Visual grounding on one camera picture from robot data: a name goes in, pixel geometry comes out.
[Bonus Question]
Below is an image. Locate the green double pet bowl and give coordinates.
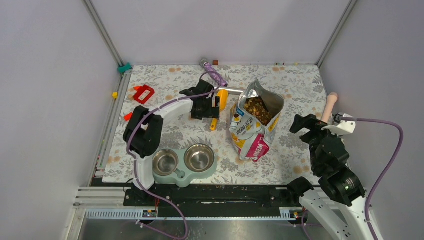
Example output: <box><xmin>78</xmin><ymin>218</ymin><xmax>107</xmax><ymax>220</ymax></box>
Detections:
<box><xmin>152</xmin><ymin>143</ymin><xmax>218</xmax><ymax>188</ymax></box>

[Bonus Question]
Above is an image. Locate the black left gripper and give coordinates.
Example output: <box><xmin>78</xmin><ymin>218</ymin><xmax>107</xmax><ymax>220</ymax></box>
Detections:
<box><xmin>192</xmin><ymin>96</ymin><xmax>219</xmax><ymax>120</ymax></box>

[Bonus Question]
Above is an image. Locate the yellow plastic scoop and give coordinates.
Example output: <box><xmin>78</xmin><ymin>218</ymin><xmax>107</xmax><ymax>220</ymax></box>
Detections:
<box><xmin>210</xmin><ymin>89</ymin><xmax>229</xmax><ymax>131</ymax></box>

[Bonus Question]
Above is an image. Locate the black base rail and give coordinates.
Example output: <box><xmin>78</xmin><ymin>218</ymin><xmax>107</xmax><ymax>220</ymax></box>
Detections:
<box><xmin>123</xmin><ymin>184</ymin><xmax>304</xmax><ymax>219</ymax></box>

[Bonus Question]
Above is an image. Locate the teal corner clip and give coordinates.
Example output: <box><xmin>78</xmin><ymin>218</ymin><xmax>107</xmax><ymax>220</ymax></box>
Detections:
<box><xmin>117</xmin><ymin>62</ymin><xmax>132</xmax><ymax>74</ymax></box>

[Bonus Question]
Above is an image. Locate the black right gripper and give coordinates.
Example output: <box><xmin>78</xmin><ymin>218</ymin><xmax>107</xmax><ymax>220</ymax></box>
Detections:
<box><xmin>289</xmin><ymin>112</ymin><xmax>343</xmax><ymax>172</ymax></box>

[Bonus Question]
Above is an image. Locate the small orange-red block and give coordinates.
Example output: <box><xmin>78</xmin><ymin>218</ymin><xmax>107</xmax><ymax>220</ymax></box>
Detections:
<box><xmin>123</xmin><ymin>112</ymin><xmax>133</xmax><ymax>122</ymax></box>

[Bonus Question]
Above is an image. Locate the pink microphone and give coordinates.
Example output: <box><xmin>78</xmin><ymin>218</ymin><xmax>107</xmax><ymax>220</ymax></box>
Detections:
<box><xmin>321</xmin><ymin>92</ymin><xmax>338</xmax><ymax>123</ymax></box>

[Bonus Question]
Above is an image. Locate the silver metal microphone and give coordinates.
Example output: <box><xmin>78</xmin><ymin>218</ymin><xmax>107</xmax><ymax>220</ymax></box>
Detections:
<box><xmin>219</xmin><ymin>86</ymin><xmax>245</xmax><ymax>96</ymax></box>

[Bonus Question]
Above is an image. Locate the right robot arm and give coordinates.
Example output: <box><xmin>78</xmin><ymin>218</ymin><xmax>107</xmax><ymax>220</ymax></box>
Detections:
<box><xmin>286</xmin><ymin>114</ymin><xmax>386</xmax><ymax>240</ymax></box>

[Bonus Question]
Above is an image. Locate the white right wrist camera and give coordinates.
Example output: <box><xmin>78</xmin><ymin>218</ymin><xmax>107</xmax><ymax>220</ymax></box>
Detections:
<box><xmin>322</xmin><ymin>113</ymin><xmax>356</xmax><ymax>136</ymax></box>

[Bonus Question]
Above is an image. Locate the red plastic block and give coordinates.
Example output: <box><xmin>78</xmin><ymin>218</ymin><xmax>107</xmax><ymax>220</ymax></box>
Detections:
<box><xmin>133</xmin><ymin>84</ymin><xmax>155</xmax><ymax>105</ymax></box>

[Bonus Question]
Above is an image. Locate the pet food bag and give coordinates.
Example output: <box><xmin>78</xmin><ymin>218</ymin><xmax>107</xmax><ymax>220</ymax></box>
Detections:
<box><xmin>229</xmin><ymin>79</ymin><xmax>285</xmax><ymax>162</ymax></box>

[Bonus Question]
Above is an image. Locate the purple glitter microphone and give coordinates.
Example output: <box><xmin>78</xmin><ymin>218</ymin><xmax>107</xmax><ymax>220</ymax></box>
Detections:
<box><xmin>199</xmin><ymin>58</ymin><xmax>228</xmax><ymax>87</ymax></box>

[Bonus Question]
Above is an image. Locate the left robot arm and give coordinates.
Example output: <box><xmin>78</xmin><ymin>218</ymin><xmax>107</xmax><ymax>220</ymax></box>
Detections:
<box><xmin>123</xmin><ymin>80</ymin><xmax>220</xmax><ymax>206</ymax></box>

